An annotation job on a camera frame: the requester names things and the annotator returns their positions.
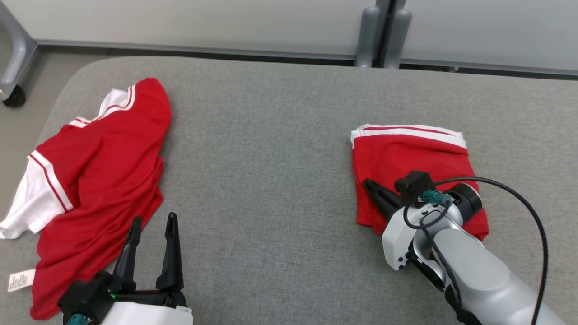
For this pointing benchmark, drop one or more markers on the teal camera connector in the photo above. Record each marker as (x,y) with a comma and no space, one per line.
(434,196)
(74,320)

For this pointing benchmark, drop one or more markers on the teal right camera connector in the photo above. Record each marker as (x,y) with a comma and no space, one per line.
(434,196)

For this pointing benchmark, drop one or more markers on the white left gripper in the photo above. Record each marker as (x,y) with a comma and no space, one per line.
(149,313)

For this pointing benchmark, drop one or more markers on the black caster wheel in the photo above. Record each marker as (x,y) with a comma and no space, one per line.
(14,97)

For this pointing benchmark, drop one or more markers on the teal left camera connector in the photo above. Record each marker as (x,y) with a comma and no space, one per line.
(74,320)

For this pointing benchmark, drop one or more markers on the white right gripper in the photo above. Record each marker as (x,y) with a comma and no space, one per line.
(399,239)

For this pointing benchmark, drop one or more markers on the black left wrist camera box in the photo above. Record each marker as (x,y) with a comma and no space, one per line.
(83,300)

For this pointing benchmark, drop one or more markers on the red and white basketball jersey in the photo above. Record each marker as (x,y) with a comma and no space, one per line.
(104,180)

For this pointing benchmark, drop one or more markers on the white partition panel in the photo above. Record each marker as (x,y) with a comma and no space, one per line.
(180,20)
(496,31)

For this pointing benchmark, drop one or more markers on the grey metal frame leg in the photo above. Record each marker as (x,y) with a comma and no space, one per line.
(18,49)

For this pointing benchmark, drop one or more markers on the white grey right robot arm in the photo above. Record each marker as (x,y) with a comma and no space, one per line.
(483,275)

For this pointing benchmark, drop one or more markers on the red shorts with white trim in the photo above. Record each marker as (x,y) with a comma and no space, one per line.
(406,153)

